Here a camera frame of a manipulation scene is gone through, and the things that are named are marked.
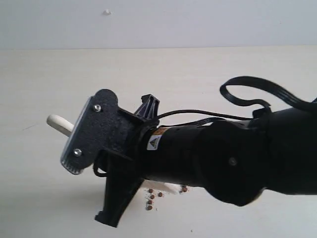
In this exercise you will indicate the small white wall fixture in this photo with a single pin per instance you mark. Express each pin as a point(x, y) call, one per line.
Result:
point(107, 12)

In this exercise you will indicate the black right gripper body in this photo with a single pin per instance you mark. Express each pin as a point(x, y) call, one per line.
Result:
point(117, 159)

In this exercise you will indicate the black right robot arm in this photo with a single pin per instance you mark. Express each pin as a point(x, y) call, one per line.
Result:
point(234, 161)

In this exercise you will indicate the white wooden paint brush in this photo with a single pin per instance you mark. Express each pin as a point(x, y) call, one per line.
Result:
point(60, 124)

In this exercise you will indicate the pile of beans and rice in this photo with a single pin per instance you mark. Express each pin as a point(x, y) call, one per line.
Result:
point(156, 189)

